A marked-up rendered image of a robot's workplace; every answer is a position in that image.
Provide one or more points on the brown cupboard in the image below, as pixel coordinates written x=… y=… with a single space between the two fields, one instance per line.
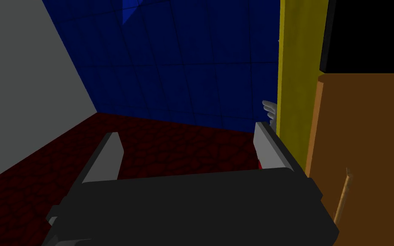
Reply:
x=371 y=153

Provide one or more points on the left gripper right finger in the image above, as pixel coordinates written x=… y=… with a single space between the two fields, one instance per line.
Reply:
x=271 y=150

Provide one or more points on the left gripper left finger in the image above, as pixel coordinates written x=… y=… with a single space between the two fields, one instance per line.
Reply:
x=105 y=160

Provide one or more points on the yellow door leaf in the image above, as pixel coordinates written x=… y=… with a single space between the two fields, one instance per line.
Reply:
x=298 y=78

